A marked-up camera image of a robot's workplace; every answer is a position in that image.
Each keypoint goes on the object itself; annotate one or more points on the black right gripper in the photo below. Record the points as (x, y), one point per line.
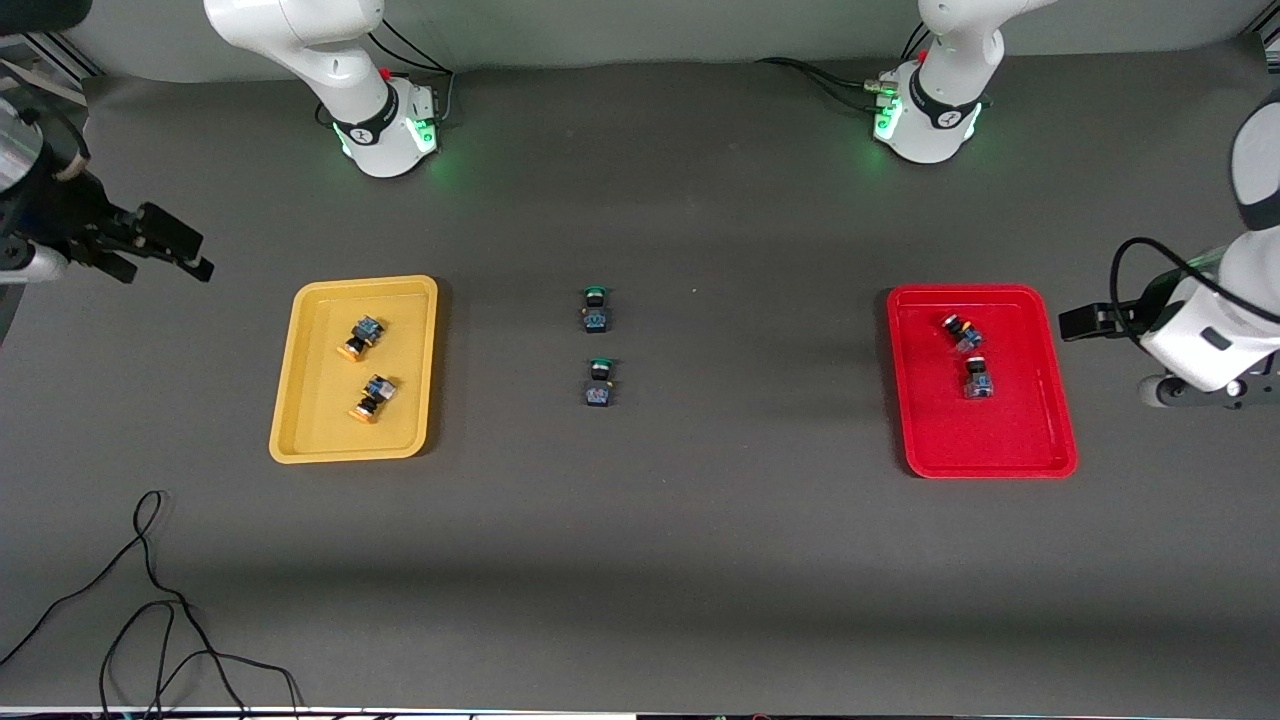
(62, 224)

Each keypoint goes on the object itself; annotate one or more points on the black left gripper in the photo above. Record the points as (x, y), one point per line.
(1092, 321)

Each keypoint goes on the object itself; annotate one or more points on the red push button switch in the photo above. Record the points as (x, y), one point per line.
(978, 380)
(963, 335)

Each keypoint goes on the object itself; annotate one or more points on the yellow push button switch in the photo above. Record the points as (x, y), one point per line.
(362, 337)
(374, 397)

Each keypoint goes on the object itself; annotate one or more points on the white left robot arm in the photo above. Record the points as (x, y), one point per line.
(1210, 330)

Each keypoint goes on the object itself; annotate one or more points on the red plastic tray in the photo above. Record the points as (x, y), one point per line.
(1030, 420)

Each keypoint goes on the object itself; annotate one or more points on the white background beam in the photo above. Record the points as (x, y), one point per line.
(35, 78)

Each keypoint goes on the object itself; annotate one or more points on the yellow plastic tray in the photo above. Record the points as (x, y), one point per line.
(320, 420)

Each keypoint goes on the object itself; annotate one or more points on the dark grey table mat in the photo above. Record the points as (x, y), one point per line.
(640, 560)

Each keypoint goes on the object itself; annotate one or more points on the green push button switch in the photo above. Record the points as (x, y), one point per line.
(596, 312)
(599, 385)

